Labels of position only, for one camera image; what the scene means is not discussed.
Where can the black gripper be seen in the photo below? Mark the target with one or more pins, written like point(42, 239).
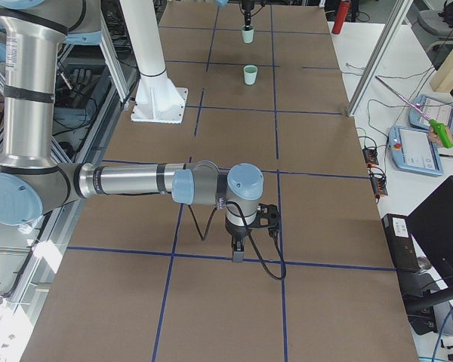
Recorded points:
point(247, 6)
point(237, 231)

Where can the mint green cup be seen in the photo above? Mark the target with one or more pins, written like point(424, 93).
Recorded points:
point(250, 74)
point(247, 34)

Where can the red bottle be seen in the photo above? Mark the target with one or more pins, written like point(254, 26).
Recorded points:
point(341, 15)

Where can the black computer box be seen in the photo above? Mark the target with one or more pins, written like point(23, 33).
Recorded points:
point(400, 243)

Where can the orange black power strip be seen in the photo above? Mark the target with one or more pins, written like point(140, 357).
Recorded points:
point(377, 176)

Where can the blue teach pendant near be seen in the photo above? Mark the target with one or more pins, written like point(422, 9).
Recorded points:
point(412, 151)

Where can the blue teach pendant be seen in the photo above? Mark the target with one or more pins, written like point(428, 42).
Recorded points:
point(412, 151)
point(439, 110)

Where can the black monitor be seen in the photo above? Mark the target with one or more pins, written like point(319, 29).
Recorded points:
point(431, 225)

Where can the blue teach pendant far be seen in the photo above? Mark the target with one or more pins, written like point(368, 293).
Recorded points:
point(439, 110)

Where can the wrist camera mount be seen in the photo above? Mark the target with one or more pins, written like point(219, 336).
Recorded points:
point(268, 217)

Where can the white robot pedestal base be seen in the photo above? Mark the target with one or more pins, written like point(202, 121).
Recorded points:
point(157, 99)

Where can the aluminium frame post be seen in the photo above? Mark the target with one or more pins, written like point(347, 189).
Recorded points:
point(388, 33)

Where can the metal reacher grabber green handle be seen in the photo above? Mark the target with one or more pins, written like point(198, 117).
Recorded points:
point(438, 128)

